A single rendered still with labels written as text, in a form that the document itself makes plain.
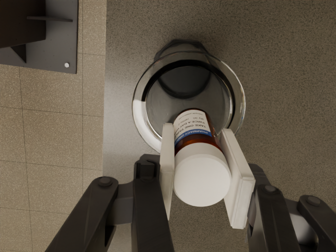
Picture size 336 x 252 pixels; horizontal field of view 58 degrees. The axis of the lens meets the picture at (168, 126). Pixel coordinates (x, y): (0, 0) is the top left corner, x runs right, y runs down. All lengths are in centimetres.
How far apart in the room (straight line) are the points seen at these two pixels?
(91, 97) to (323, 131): 117
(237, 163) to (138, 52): 37
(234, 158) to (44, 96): 149
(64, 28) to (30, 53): 21
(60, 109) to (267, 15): 126
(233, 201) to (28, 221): 189
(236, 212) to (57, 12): 142
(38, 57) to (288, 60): 124
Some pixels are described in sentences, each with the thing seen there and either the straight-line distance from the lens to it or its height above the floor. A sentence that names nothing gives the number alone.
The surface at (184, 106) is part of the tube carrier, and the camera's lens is 44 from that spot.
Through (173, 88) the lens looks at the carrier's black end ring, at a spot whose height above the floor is 95.
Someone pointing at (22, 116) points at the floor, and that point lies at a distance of 171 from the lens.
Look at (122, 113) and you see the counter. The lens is 54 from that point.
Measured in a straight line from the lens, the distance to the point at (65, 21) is 148.
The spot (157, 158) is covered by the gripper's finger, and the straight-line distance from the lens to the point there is 18.
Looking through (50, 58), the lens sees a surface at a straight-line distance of 156.
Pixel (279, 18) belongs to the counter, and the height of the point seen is 94.
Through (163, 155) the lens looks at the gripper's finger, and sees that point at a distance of 16.
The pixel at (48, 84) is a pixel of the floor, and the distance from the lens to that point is 160.
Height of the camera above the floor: 144
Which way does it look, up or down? 70 degrees down
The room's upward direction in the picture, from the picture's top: 176 degrees counter-clockwise
